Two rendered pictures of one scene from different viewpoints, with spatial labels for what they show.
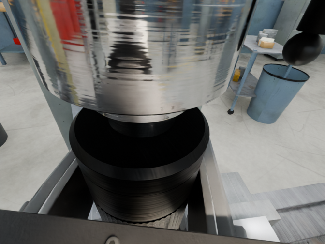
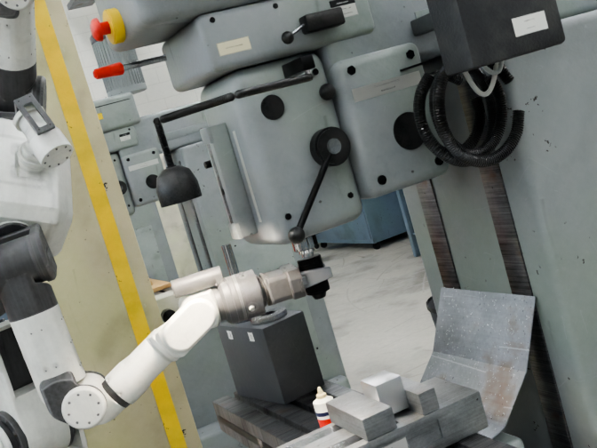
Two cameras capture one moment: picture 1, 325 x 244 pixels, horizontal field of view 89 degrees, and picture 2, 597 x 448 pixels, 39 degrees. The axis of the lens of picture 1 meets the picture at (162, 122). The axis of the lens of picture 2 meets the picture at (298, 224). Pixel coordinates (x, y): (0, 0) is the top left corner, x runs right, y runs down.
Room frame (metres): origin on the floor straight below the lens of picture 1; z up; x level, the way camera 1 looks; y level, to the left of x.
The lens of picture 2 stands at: (-0.24, -1.55, 1.51)
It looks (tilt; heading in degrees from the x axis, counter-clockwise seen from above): 7 degrees down; 80
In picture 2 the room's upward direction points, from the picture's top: 16 degrees counter-clockwise
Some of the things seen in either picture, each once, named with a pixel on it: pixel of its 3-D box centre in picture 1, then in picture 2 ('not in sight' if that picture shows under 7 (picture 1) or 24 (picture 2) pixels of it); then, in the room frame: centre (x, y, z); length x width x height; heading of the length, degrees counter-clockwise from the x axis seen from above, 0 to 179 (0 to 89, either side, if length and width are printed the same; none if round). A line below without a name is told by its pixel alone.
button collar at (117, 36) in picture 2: not in sight; (114, 26); (-0.18, -0.05, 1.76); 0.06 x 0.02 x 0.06; 103
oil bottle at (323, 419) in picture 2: not in sight; (326, 412); (-0.01, 0.01, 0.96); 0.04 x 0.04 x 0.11
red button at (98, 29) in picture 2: not in sight; (100, 28); (-0.20, -0.05, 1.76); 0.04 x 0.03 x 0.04; 103
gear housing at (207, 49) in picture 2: not in sight; (266, 37); (0.09, 0.02, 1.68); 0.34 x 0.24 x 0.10; 13
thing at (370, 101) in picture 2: not in sight; (364, 125); (0.24, 0.05, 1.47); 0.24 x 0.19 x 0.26; 103
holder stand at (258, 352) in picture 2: not in sight; (268, 351); (-0.04, 0.43, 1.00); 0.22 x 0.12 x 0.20; 113
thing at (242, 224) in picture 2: not in sight; (228, 181); (-0.06, -0.02, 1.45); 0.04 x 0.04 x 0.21; 13
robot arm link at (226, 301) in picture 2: not in sight; (207, 300); (-0.16, 0.02, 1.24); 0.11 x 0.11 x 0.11; 88
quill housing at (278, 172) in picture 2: not in sight; (280, 151); (0.05, 0.01, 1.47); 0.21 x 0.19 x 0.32; 103
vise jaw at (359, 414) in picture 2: not in sight; (360, 414); (0.03, -0.15, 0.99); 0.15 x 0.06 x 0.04; 101
